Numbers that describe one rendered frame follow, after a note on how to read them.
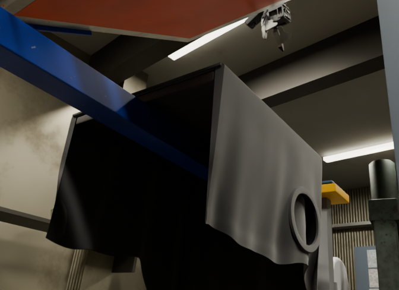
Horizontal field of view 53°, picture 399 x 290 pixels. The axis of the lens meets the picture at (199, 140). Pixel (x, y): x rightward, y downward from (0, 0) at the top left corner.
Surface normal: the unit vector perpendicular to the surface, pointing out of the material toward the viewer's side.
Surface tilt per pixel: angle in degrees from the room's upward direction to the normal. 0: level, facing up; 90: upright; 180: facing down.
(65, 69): 90
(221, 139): 93
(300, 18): 180
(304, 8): 180
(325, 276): 90
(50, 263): 90
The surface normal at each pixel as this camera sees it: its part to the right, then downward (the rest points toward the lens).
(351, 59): -0.70, -0.37
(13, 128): 0.71, -0.23
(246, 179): 0.82, -0.07
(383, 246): -0.49, -0.43
